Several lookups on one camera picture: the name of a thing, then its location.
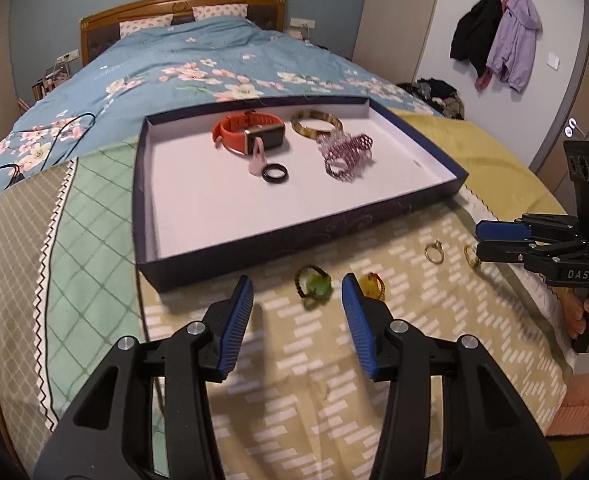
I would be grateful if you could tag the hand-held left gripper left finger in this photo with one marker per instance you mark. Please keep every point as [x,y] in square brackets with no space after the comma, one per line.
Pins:
[234,330]

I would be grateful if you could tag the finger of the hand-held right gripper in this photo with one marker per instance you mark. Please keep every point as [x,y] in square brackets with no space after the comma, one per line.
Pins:
[499,252]
[504,230]

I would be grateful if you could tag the purple jacket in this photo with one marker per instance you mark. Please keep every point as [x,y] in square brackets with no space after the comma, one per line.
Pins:
[516,40]

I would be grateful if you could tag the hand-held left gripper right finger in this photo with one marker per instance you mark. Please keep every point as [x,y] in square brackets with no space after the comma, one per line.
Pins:
[362,330]

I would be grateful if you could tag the white patterned pillow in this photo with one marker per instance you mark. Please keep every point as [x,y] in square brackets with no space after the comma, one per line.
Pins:
[219,11]
[147,25]

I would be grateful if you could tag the white wall socket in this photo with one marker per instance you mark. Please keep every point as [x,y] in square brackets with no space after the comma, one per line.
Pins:
[302,23]

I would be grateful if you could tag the dark blue shallow box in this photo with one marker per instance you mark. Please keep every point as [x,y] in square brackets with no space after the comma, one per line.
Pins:
[214,195]

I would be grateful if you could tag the wall socket with plugs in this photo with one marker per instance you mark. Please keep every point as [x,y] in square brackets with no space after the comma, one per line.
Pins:
[68,56]

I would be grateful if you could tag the black jacket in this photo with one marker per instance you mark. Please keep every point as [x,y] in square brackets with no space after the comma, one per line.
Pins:
[474,35]

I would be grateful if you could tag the person's right hand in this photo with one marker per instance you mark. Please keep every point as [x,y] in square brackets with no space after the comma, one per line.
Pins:
[574,317]

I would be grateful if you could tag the cluttered nightstand bottles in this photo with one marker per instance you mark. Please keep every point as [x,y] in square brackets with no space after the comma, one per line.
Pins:
[49,80]

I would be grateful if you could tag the amber bangle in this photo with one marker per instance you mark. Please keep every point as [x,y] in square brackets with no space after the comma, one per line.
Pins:
[304,131]

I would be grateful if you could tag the blue floral duvet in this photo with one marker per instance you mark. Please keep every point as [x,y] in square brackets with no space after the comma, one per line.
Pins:
[199,45]

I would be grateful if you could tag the beige door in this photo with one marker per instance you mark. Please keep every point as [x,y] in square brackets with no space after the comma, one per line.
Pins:
[574,60]

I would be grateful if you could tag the pile of dark clothes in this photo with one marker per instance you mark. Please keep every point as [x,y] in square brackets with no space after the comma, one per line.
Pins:
[434,95]

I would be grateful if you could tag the orange smartwatch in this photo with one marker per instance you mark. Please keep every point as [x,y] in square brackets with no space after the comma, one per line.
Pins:
[229,127]

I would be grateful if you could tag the beige wardrobe beside coat rack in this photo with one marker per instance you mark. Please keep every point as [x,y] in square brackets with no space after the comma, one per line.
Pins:
[399,20]

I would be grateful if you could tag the wooden headboard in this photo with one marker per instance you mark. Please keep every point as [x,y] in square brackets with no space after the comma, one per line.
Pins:
[174,5]

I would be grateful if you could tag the white light switch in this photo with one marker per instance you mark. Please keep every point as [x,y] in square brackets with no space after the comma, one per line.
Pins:
[553,60]

